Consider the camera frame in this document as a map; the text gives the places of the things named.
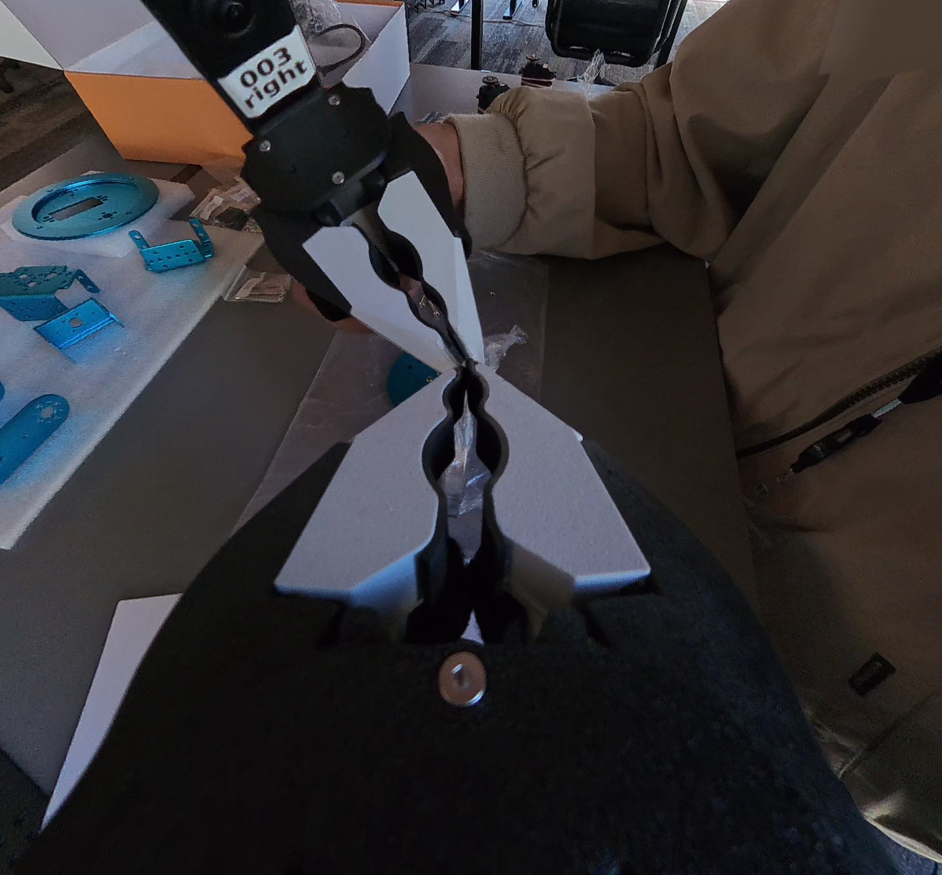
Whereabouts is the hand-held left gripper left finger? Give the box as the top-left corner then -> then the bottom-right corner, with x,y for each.
274,366 -> 470,642

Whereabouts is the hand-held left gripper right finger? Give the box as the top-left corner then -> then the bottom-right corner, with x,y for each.
473,366 -> 654,642

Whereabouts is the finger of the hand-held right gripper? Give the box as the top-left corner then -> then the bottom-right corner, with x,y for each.
377,170 -> 488,364
302,222 -> 473,366

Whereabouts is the plastic-wrapped metal ring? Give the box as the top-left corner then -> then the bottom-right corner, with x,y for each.
416,293 -> 532,524

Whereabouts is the blue round metal disc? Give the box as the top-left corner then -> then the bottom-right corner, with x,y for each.
386,353 -> 444,409

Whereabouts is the person's right hand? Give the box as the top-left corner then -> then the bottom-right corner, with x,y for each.
293,120 -> 466,336

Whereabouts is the pile of small screw bags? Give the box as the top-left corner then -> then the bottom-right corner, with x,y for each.
186,178 -> 297,307

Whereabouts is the large clear plastic bag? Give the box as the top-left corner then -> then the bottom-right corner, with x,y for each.
234,251 -> 550,524

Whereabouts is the thick white foam block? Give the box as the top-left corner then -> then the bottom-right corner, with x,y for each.
0,174 -> 197,263

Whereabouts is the orange cardboard box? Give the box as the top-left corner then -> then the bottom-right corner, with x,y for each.
0,0 -> 412,166

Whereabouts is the white foam sheet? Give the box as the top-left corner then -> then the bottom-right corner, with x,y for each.
0,174 -> 267,554

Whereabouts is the group of blue metal brackets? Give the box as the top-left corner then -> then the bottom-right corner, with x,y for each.
0,265 -> 125,487

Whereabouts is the person's beige jacket torso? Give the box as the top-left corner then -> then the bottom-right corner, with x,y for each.
705,0 -> 942,841

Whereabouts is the assembly manual booklet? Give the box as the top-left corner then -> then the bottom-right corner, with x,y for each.
39,590 -> 186,829

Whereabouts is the black cable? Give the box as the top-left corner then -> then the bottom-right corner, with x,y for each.
311,20 -> 370,86

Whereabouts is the small blue U bracket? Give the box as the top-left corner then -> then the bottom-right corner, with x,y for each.
128,217 -> 216,274

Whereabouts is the blue round ring plate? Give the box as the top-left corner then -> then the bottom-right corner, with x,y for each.
10,171 -> 161,242

